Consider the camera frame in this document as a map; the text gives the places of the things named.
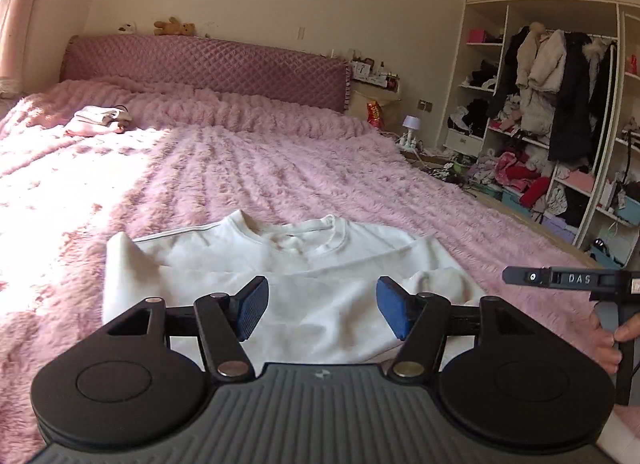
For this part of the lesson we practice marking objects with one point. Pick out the brown teddy bear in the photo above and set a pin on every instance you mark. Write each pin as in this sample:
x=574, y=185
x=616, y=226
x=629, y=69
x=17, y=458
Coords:
x=172, y=27

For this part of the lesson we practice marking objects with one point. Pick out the pink quilted headboard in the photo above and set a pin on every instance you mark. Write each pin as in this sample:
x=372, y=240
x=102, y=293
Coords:
x=200, y=68

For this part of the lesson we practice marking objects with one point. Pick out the beige hanging coat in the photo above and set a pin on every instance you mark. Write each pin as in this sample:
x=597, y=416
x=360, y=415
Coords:
x=542, y=68

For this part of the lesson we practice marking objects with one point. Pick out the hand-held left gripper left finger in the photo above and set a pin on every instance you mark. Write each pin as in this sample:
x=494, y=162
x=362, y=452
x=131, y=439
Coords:
x=254, y=309

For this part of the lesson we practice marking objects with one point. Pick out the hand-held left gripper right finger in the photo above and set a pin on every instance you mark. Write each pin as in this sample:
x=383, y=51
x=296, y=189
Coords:
x=392, y=309

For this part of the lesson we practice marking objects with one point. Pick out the pink fluffy blanket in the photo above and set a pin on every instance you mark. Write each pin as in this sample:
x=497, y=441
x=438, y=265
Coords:
x=250, y=168

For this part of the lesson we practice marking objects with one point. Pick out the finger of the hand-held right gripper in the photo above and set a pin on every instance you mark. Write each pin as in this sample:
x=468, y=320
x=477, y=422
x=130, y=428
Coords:
x=525, y=277

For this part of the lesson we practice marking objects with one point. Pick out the pile of red clothes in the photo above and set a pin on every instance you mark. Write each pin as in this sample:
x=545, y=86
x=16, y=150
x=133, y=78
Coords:
x=525, y=178

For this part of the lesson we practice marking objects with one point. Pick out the black hanging coat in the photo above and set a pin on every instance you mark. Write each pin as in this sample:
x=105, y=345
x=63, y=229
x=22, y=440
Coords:
x=572, y=98

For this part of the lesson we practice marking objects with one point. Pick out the small white plush toy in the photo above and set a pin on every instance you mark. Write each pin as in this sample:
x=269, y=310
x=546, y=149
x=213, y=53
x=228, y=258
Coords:
x=127, y=28

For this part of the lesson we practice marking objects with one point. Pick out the small white table lamp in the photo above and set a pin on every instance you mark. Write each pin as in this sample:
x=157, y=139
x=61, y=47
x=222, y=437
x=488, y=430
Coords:
x=411, y=123

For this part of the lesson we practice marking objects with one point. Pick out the red snack bag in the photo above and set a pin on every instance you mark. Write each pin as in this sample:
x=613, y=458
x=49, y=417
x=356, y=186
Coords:
x=375, y=114

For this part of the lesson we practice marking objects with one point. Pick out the person's right hand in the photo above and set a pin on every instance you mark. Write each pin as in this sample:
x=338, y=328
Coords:
x=607, y=349

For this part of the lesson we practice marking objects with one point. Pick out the wall switch plate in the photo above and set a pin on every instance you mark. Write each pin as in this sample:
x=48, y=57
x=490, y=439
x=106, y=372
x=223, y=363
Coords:
x=425, y=105

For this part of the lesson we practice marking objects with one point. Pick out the white printed sweatshirt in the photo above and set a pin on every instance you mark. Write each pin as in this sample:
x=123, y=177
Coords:
x=310, y=264

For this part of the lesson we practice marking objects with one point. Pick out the folded white and pink clothes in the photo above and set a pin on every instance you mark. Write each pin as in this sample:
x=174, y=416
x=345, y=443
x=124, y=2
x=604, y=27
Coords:
x=97, y=118

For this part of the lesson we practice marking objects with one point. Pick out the pink curtain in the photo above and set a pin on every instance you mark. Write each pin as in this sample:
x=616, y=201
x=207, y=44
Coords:
x=22, y=3

